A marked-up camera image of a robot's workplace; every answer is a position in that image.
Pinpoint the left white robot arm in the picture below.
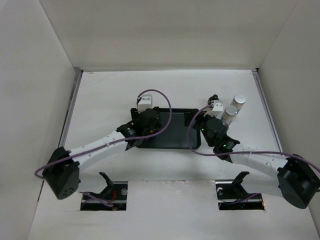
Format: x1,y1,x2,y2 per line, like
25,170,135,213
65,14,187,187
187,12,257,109
42,108,162,200

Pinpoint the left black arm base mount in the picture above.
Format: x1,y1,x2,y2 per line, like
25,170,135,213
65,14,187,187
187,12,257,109
80,172,129,212

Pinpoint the black top grinder bottle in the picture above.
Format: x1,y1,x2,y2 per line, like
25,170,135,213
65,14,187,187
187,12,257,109
207,94,219,105

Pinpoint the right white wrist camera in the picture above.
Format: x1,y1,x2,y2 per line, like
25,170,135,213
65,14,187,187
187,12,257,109
205,100,224,117

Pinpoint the purple cable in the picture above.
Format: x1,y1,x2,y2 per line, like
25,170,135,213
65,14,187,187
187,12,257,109
34,89,172,179
186,104,320,175

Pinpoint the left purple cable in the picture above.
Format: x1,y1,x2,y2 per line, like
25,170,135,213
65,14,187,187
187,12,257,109
34,89,172,179

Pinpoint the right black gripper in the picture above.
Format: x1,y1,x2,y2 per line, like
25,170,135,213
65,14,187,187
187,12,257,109
184,108,218,147

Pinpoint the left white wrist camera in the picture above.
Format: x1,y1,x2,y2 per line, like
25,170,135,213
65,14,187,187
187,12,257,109
136,94,153,113

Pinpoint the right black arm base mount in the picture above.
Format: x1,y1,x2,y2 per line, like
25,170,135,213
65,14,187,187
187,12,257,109
215,171,265,211

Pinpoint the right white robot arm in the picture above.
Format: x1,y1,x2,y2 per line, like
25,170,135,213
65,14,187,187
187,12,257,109
184,109,320,209

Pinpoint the silver lid shaker blue label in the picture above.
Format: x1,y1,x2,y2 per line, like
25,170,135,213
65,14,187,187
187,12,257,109
231,94,246,112

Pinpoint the black plastic tray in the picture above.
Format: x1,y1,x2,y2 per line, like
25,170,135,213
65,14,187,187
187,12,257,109
137,108,201,150

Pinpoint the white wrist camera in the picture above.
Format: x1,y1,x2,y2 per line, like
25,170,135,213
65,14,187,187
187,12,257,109
136,94,153,113
205,100,224,117

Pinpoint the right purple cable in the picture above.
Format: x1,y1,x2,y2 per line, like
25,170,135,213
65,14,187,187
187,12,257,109
186,104,320,175

